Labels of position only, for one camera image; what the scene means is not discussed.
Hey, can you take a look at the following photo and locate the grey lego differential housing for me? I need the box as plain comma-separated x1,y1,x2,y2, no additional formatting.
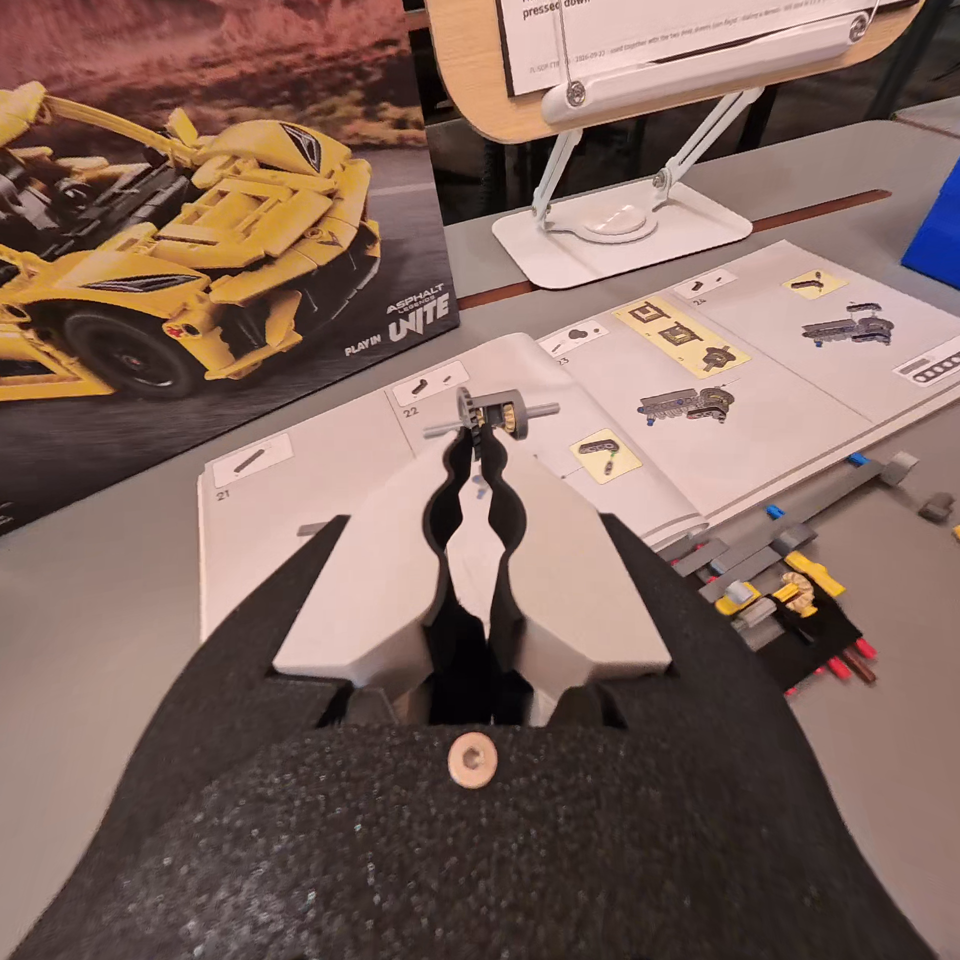
455,386,531,460

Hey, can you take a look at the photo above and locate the yellow car lego set box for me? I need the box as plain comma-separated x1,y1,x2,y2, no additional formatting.
0,0,461,537

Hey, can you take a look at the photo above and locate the white board stand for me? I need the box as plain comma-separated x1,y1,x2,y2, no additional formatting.
491,86,753,290

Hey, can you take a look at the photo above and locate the lego instruction booklet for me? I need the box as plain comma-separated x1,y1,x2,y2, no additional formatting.
196,240,960,646

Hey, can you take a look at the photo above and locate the printed instruction board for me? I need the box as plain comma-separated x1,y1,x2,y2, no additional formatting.
423,0,927,144

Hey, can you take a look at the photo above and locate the lego chassis assembly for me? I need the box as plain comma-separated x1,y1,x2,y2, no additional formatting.
652,450,920,695

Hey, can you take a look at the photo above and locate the blue plastic bin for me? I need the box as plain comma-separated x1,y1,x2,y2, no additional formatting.
900,161,960,290

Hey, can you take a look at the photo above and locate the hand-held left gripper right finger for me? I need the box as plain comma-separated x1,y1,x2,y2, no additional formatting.
480,431,674,727

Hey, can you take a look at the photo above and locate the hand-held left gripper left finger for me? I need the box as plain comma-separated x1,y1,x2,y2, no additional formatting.
272,433,475,725

